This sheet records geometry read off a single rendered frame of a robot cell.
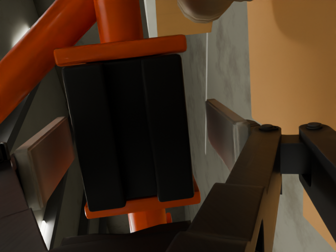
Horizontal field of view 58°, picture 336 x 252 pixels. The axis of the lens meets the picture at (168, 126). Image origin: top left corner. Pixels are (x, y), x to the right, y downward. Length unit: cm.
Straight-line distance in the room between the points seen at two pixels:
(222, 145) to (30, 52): 11
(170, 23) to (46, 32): 178
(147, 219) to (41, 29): 11
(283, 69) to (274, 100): 4
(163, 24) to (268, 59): 164
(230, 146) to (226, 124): 1
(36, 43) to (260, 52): 24
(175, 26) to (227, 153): 182
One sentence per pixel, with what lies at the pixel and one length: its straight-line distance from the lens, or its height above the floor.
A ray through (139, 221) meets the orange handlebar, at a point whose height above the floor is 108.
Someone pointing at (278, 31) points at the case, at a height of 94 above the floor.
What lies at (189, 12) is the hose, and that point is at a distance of 22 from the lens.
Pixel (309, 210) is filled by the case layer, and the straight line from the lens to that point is 124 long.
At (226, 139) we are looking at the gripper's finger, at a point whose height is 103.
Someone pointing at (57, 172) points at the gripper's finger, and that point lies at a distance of 18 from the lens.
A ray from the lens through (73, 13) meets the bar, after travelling 17.
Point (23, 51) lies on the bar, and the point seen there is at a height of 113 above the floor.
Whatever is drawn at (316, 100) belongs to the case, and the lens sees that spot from 25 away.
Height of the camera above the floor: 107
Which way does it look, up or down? 3 degrees down
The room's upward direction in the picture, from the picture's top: 97 degrees counter-clockwise
